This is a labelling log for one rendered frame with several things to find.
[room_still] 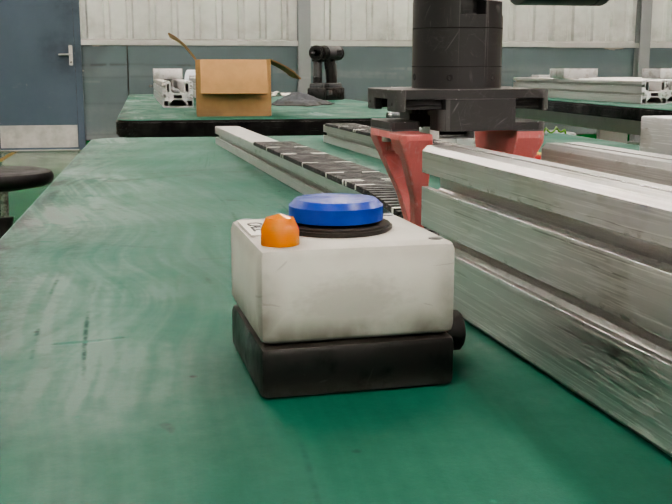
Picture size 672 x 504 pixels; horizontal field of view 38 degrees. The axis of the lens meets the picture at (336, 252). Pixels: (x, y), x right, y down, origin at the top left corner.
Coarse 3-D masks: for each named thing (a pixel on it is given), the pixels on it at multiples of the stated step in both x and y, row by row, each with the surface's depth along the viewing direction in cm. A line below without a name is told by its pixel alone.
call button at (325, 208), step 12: (300, 204) 40; (312, 204) 40; (324, 204) 40; (336, 204) 40; (348, 204) 40; (360, 204) 40; (372, 204) 40; (300, 216) 40; (312, 216) 40; (324, 216) 40; (336, 216) 39; (348, 216) 40; (360, 216) 40; (372, 216) 40
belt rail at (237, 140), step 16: (224, 128) 160; (240, 128) 160; (224, 144) 156; (240, 144) 140; (256, 160) 127; (272, 160) 116; (272, 176) 117; (288, 176) 107; (304, 176) 99; (320, 176) 92; (304, 192) 99; (320, 192) 92; (336, 192) 86; (352, 192) 81; (384, 208) 76
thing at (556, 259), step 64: (448, 192) 54; (512, 192) 43; (576, 192) 37; (640, 192) 34; (512, 256) 43; (576, 256) 38; (640, 256) 35; (512, 320) 44; (576, 320) 38; (640, 320) 33; (576, 384) 38; (640, 384) 34
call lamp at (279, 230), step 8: (272, 216) 38; (280, 216) 38; (288, 216) 38; (264, 224) 38; (272, 224) 37; (280, 224) 37; (288, 224) 37; (296, 224) 38; (264, 232) 37; (272, 232) 37; (280, 232) 37; (288, 232) 37; (296, 232) 38; (264, 240) 37; (272, 240) 37; (280, 240) 37; (288, 240) 37; (296, 240) 38
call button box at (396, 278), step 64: (256, 256) 37; (320, 256) 37; (384, 256) 38; (448, 256) 39; (256, 320) 38; (320, 320) 38; (384, 320) 39; (448, 320) 39; (256, 384) 39; (320, 384) 38; (384, 384) 39
